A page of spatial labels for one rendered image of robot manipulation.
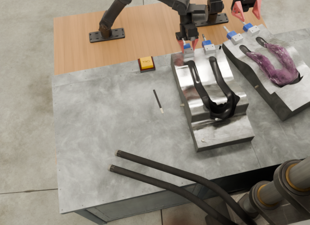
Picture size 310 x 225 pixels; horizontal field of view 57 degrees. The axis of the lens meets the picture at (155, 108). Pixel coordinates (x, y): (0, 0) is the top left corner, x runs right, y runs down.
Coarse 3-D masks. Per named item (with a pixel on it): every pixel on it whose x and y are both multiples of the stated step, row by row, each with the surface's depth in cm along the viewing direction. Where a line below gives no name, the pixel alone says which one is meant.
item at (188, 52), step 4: (184, 44) 144; (188, 44) 144; (184, 48) 143; (188, 48) 141; (192, 48) 141; (184, 52) 140; (188, 52) 140; (192, 52) 140; (184, 56) 141; (188, 56) 142; (192, 56) 142
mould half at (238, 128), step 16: (176, 64) 141; (208, 64) 141; (224, 64) 141; (176, 80) 144; (208, 80) 137; (192, 96) 129; (224, 96) 127; (240, 96) 127; (192, 112) 124; (208, 112) 125; (240, 112) 130; (192, 128) 128; (208, 128) 128; (224, 128) 128; (240, 128) 128; (208, 144) 125; (224, 144) 127
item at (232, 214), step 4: (244, 192) 123; (248, 192) 122; (232, 196) 122; (236, 196) 122; (228, 208) 123; (232, 212) 119; (232, 216) 119; (236, 216) 118; (260, 216) 118; (232, 220) 121; (236, 220) 117; (240, 220) 117; (256, 220) 117; (260, 220) 117; (264, 220) 117; (240, 224) 117; (244, 224) 117; (260, 224) 117; (264, 224) 116; (268, 224) 119
